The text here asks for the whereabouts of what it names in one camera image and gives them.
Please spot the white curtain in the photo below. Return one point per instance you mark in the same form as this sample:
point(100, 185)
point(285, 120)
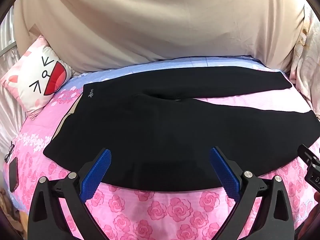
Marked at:
point(7, 55)

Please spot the cat face pillow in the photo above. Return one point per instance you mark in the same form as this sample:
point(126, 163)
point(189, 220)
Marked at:
point(32, 80)

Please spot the beige cloth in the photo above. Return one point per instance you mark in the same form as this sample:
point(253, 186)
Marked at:
point(160, 25)

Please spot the black phone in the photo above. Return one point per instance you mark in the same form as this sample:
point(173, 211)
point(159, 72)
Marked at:
point(13, 175)

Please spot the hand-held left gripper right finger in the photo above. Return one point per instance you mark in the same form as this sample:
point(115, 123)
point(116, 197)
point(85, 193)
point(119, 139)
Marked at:
point(223, 172)

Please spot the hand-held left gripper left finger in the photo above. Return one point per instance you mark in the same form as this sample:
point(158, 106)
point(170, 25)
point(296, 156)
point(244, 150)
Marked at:
point(96, 172)

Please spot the white floral blanket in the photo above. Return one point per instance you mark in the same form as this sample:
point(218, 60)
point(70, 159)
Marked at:
point(306, 62)

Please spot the black pants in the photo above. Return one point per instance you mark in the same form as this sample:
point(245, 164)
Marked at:
point(150, 130)

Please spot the pink floral bedsheet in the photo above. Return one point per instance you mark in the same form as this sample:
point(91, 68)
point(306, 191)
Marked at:
point(175, 211)

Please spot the black eyeglasses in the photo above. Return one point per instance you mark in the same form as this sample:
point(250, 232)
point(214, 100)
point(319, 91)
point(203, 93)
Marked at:
point(9, 152)

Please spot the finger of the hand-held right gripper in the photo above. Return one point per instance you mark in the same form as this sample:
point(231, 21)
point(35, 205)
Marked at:
point(305, 153)

